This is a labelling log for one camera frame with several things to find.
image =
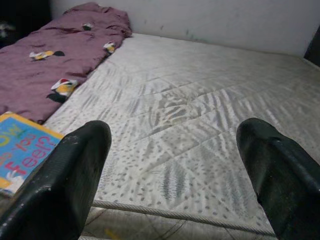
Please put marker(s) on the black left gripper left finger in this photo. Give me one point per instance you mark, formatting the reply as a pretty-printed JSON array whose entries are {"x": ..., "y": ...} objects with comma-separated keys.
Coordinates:
[{"x": 55, "y": 187}]

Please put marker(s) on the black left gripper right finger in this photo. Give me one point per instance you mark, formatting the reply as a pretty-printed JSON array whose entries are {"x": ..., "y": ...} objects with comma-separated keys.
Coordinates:
[{"x": 282, "y": 180}]

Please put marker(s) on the black tufted headboard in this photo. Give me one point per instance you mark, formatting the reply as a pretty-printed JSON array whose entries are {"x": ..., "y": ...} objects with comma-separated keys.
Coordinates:
[{"x": 313, "y": 52}]

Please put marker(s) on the dark cabinet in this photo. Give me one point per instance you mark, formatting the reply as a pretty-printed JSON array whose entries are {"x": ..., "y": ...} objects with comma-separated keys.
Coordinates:
[{"x": 22, "y": 15}]

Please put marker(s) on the white quilted mattress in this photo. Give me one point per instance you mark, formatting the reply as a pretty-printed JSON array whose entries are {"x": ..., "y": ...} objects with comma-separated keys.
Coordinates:
[{"x": 187, "y": 112}]

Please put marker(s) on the blue yellow children's book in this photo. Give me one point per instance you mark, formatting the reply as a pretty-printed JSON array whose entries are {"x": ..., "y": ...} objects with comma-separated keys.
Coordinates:
[{"x": 20, "y": 150}]

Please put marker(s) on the purple cartoon print blanket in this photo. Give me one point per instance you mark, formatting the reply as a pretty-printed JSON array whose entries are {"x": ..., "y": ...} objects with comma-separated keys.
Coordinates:
[{"x": 30, "y": 82}]

